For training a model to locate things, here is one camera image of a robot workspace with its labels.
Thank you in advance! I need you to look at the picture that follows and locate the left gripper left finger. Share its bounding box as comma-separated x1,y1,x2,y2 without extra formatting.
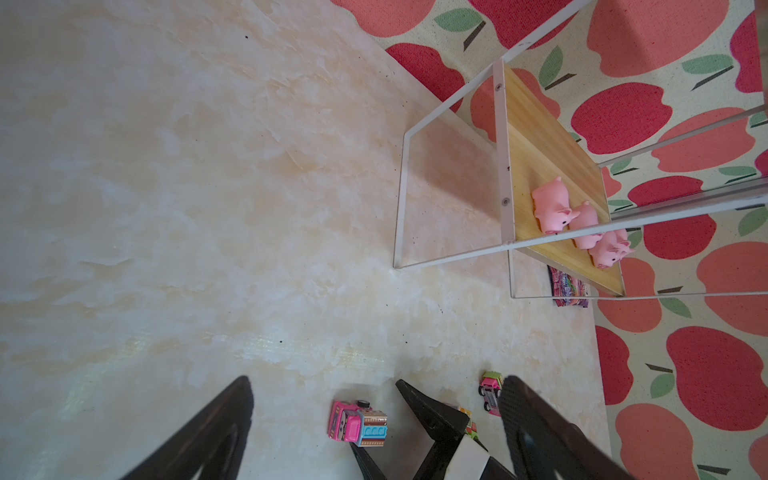
124,375,254,479

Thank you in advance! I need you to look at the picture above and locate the pink teal toy car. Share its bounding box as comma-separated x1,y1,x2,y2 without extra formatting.
327,400,388,447

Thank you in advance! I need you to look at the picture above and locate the purple candy bag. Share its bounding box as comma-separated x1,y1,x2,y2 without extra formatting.
547,266,589,308

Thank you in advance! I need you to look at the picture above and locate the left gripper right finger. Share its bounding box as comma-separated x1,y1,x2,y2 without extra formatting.
499,376,632,480

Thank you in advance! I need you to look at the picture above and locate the pink square toy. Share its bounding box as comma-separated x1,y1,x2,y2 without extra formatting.
568,201,603,250

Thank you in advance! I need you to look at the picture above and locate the wooden two-tier shelf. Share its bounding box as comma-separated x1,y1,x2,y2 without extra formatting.
393,1,767,301

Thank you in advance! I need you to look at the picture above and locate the green pink toy bus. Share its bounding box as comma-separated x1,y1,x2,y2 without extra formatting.
459,407,479,441

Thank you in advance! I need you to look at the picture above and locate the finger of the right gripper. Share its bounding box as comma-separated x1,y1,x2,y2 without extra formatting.
395,379,470,479

